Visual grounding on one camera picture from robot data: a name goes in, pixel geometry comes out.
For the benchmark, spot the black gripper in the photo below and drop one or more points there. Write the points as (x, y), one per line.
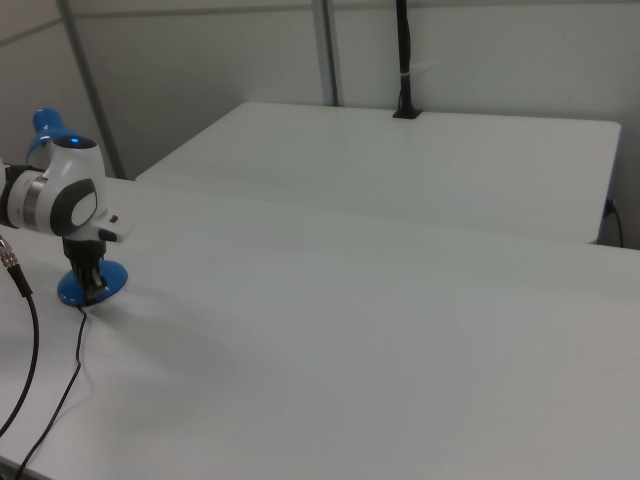
(82, 252)

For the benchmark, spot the blue gooseneck desk lamp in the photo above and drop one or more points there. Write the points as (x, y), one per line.
(116, 276)

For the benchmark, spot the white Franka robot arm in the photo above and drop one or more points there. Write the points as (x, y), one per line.
(55, 195)

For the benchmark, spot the white side table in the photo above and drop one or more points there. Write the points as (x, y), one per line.
(400, 165)

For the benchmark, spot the grey metal partition post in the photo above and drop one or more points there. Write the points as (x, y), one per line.
(327, 50)
(92, 90)

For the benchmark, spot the black clamped camera pole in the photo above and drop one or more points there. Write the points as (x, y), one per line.
(404, 55)

